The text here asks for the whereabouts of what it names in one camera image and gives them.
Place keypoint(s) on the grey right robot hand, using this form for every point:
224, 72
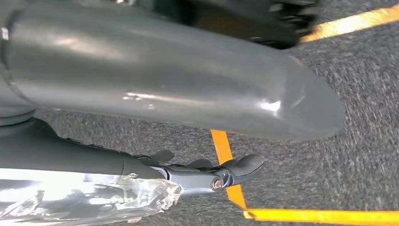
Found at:
62, 156

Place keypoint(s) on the yellow floor tape strip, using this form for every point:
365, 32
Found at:
349, 23
311, 216

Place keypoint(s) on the clear plastic hand wrap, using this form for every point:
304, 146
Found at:
124, 196

